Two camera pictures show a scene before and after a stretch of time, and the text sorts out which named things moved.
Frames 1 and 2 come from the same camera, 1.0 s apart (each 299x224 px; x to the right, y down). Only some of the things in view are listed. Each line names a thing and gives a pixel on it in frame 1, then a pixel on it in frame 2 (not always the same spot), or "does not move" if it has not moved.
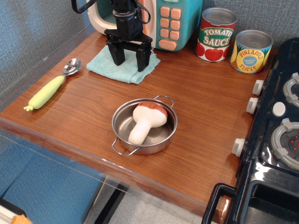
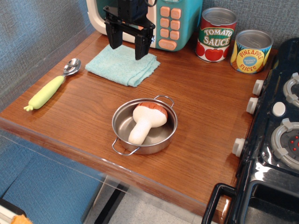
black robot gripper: (129, 33) -> (130, 15)
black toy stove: (267, 181) does not move
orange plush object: (20, 219) does not move
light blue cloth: (103, 64) does not move
